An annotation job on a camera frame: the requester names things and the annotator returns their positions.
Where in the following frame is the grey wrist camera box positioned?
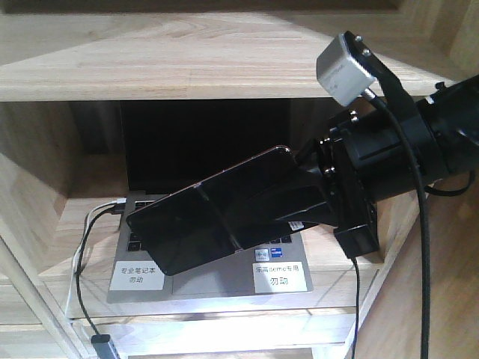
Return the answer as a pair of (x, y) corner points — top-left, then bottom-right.
(316, 32), (376, 107)

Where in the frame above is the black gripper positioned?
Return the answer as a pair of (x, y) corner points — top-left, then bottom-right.
(261, 108), (442, 260)

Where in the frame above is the white label left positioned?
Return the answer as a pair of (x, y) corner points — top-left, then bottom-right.
(109, 260), (165, 291)

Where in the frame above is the grey usb hub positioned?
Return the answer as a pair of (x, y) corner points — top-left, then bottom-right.
(91, 334), (120, 359)

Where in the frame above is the white laptop cable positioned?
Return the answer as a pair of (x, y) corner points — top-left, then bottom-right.
(64, 200), (126, 319)

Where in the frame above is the white label right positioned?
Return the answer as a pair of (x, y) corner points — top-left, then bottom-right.
(252, 262), (308, 294)

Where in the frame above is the black foldable smartphone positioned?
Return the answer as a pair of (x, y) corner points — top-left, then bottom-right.
(126, 146), (301, 276)

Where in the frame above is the black laptop cable right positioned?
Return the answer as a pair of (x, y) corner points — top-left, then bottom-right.
(350, 256), (362, 359)

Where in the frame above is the grey laptop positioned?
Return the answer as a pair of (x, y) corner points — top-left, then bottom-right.
(107, 99), (312, 304)

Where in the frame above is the wooden shelf unit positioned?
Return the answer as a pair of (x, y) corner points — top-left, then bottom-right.
(1, 1), (478, 358)

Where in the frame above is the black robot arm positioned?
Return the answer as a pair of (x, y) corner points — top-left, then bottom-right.
(266, 77), (478, 258)

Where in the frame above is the white label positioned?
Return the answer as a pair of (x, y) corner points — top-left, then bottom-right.
(109, 260), (165, 291)
(252, 262), (308, 294)

